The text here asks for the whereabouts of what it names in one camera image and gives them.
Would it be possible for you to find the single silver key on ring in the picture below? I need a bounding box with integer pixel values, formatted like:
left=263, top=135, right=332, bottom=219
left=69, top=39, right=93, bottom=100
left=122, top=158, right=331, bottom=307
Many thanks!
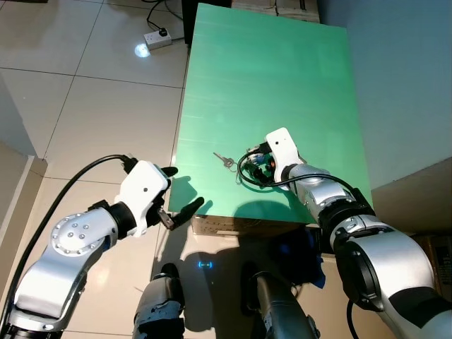
left=213, top=151, right=238, bottom=171

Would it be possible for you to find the white power strip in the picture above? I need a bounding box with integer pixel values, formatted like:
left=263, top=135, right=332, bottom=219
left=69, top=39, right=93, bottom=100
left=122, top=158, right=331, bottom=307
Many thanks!
left=143, top=28, right=174, bottom=50

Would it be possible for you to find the green table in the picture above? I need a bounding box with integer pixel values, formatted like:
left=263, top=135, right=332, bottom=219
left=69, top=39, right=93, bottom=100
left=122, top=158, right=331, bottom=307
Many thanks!
left=172, top=2, right=374, bottom=222

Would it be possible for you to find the black cabinet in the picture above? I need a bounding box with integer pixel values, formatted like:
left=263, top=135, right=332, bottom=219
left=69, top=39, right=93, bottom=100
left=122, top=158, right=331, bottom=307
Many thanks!
left=181, top=0, right=235, bottom=28

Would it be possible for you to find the flat brown cardboard box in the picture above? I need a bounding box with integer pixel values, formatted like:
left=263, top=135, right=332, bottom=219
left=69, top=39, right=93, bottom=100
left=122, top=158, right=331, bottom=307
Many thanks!
left=233, top=0, right=320, bottom=22

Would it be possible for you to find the robot right leg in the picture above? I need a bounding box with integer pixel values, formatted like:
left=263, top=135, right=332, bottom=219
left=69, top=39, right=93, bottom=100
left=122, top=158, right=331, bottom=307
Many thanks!
left=244, top=261, right=319, bottom=339

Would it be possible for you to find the printed brown cardboard box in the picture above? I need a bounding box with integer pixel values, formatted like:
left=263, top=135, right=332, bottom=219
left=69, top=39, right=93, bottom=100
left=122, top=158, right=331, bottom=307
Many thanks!
left=191, top=215, right=319, bottom=238

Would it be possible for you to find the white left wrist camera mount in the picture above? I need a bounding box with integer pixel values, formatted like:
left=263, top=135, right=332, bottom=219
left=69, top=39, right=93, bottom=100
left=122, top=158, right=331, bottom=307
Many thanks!
left=115, top=160, right=172, bottom=238

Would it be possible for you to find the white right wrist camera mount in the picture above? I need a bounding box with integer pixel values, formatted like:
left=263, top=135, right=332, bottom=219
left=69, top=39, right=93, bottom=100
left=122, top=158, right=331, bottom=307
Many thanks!
left=264, top=127, right=302, bottom=182

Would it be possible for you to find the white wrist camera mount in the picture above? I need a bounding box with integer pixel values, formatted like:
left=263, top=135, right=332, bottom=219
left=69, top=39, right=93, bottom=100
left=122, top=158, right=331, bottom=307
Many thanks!
left=264, top=127, right=302, bottom=182
left=115, top=160, right=172, bottom=238

